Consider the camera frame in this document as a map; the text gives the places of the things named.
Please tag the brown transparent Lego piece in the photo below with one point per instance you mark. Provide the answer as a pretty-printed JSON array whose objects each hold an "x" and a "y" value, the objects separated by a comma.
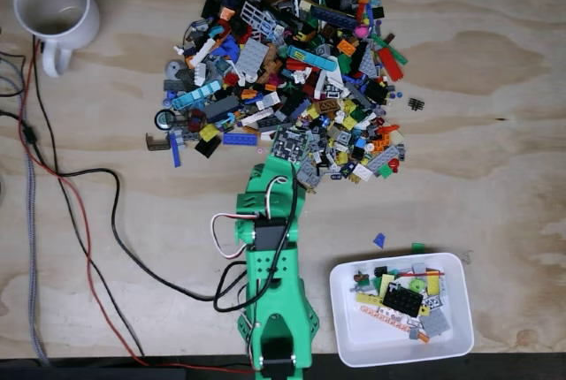
[{"x": 155, "y": 143}]

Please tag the grey studded Lego plate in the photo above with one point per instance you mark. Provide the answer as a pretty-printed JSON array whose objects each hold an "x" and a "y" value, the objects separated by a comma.
[{"x": 308, "y": 175}]

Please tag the pink Lego ball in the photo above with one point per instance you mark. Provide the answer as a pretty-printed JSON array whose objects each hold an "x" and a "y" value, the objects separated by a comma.
[{"x": 362, "y": 31}]

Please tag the yellow square Lego tile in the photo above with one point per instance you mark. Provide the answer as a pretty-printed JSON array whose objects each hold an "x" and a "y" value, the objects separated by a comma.
[{"x": 433, "y": 285}]

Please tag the green Lego brick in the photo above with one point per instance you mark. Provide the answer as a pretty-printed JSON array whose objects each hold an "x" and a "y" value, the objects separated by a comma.
[{"x": 418, "y": 247}]

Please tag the orange Lego brick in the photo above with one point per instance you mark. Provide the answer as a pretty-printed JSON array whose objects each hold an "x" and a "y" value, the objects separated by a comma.
[{"x": 347, "y": 47}]

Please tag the yellow Lego brick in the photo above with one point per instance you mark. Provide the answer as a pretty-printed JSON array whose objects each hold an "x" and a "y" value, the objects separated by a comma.
[{"x": 208, "y": 131}]

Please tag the green small Lego plate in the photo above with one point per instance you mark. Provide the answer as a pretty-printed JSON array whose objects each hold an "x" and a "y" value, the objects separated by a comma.
[{"x": 384, "y": 171}]

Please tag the cyan long Lego tile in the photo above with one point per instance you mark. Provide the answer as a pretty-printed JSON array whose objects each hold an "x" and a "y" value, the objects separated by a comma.
[{"x": 311, "y": 58}]

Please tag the yellow Lego plate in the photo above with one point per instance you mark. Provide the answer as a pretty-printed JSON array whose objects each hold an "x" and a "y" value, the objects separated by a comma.
[{"x": 369, "y": 298}]

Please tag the orange small Lego piece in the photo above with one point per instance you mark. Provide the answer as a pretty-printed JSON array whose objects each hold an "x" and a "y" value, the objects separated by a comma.
[{"x": 423, "y": 338}]

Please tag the white plastic bin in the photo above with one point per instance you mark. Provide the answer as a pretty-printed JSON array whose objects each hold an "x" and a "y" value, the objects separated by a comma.
[{"x": 400, "y": 344}]

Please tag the blue long Lego bar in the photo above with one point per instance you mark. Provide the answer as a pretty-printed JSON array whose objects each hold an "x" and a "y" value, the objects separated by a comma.
[{"x": 175, "y": 152}]

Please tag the white ceramic mug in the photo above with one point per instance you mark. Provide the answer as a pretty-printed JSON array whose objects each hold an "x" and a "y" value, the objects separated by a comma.
[{"x": 53, "y": 0}]

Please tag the grey wedge Lego plate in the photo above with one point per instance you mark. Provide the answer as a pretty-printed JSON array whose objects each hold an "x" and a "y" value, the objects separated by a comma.
[{"x": 369, "y": 63}]

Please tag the red Lego plate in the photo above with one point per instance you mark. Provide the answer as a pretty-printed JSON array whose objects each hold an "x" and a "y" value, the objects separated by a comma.
[{"x": 390, "y": 65}]

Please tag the bare camera circuit board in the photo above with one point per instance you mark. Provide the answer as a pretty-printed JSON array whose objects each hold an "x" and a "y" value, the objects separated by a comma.
[{"x": 289, "y": 145}]

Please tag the lime round Lego piece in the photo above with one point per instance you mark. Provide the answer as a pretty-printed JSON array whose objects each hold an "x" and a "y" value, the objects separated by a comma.
[{"x": 415, "y": 284}]

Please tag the red round Lego stud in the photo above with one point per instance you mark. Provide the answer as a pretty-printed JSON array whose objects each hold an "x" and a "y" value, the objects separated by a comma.
[{"x": 392, "y": 164}]

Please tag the black grille Lego piece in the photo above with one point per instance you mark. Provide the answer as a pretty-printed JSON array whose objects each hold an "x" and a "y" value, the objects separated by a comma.
[{"x": 415, "y": 104}]

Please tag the grey square Lego plate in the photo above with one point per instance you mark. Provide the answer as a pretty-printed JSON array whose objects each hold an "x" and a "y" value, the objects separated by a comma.
[{"x": 252, "y": 56}]

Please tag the salmon long Lego beam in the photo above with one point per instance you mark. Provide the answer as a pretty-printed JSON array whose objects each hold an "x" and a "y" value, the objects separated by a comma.
[{"x": 384, "y": 316}]

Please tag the black Lego slope piece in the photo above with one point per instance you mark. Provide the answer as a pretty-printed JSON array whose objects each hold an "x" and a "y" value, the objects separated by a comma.
[{"x": 208, "y": 146}]

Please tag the light blue long Lego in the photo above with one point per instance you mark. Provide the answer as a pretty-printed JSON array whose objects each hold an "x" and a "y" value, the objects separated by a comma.
[{"x": 196, "y": 96}]

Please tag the blue wedge Lego piece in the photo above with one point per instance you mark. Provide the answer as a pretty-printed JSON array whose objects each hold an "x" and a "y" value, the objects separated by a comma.
[{"x": 379, "y": 240}]

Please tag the white lattice Lego piece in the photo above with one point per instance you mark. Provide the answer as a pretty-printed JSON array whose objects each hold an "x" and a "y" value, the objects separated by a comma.
[{"x": 258, "y": 18}]

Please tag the red thin Lego rod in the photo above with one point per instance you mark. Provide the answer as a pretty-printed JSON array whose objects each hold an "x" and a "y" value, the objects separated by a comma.
[{"x": 420, "y": 273}]

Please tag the brown Lego plate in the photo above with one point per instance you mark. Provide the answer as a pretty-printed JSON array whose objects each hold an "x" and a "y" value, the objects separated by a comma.
[{"x": 329, "y": 106}]

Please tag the dark blue long Lego plate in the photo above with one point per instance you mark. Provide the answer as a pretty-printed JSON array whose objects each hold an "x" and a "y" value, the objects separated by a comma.
[{"x": 334, "y": 17}]

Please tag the white small Lego plate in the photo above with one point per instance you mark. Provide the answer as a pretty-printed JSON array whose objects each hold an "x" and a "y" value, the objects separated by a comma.
[{"x": 362, "y": 172}]

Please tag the dark grey Lego brick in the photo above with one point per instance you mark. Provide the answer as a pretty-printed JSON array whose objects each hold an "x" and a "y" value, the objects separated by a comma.
[{"x": 221, "y": 107}]

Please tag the black large Lego plate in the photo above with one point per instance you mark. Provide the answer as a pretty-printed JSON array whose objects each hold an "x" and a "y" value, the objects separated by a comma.
[{"x": 402, "y": 299}]

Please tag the grey round Lego piece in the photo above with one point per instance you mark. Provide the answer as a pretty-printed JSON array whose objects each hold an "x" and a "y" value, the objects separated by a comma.
[{"x": 173, "y": 68}]

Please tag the white long Lego brick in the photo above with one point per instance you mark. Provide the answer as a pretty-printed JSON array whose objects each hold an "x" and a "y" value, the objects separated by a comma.
[{"x": 257, "y": 116}]

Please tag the grey long Lego plate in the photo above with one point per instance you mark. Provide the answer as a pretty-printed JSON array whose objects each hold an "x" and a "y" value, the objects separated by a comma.
[{"x": 383, "y": 159}]

